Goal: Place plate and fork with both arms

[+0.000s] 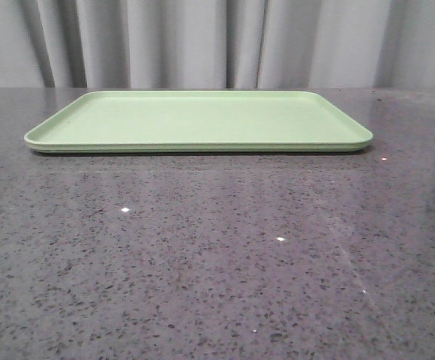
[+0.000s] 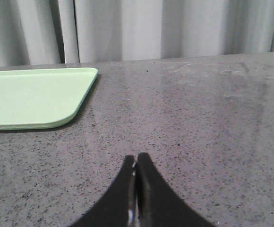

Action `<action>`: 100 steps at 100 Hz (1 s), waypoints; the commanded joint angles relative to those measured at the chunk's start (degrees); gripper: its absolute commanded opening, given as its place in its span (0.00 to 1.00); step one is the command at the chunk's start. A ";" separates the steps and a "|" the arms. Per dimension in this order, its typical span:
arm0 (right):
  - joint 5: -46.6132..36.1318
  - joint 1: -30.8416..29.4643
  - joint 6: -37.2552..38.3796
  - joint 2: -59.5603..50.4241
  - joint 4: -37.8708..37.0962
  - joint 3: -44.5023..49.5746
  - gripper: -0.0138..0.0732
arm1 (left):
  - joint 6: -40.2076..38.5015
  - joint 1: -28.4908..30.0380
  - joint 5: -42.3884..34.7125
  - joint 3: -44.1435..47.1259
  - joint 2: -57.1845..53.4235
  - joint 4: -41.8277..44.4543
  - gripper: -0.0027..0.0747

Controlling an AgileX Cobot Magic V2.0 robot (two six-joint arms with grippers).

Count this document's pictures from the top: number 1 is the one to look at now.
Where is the grey pleated curtain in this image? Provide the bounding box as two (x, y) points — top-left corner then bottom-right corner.
(0, 1), (435, 89)

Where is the light green rectangular tray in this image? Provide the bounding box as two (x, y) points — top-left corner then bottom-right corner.
(24, 90), (373, 153)

